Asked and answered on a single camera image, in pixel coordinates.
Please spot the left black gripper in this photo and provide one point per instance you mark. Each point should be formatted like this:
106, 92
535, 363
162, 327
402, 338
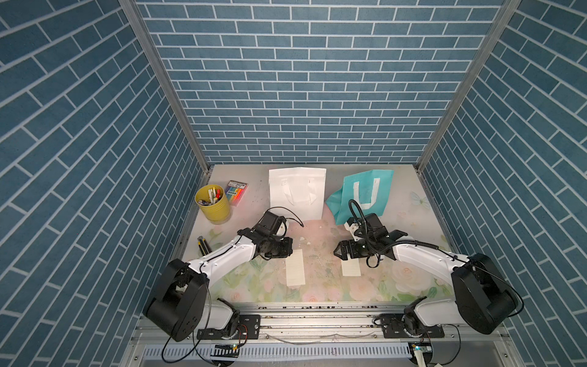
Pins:
287, 245

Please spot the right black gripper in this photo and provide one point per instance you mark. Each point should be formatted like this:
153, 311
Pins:
342, 249

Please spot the short white receipt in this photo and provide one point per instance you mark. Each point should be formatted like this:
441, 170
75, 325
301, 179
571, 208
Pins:
351, 268

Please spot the long white receipt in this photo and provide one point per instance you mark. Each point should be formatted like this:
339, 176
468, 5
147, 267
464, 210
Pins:
295, 274

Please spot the white paper bag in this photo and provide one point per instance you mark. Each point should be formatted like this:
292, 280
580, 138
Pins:
301, 190

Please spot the teal paper bag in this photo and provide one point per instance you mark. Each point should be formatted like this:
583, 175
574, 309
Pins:
370, 189

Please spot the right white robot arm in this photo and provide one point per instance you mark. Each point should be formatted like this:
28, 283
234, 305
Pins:
482, 298

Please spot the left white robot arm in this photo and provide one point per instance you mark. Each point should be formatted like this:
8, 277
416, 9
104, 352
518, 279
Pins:
180, 302

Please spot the colourful sticky notes pack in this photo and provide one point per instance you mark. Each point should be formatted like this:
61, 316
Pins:
234, 191

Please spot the yellow black utility knife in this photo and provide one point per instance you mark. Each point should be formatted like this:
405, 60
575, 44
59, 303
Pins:
204, 247

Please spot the yellow pen cup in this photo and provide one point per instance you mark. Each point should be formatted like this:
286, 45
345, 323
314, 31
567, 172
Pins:
212, 201

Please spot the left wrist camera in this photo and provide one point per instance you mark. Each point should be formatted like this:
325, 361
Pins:
271, 224

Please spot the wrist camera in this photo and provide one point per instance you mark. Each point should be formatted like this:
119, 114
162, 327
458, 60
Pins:
271, 224
369, 228

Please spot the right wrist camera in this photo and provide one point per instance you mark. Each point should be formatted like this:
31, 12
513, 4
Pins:
369, 228

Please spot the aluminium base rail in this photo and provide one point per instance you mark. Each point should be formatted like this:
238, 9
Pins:
331, 334

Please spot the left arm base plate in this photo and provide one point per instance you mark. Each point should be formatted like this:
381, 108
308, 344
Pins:
246, 324

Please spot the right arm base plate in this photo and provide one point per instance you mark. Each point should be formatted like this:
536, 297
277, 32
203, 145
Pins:
398, 325

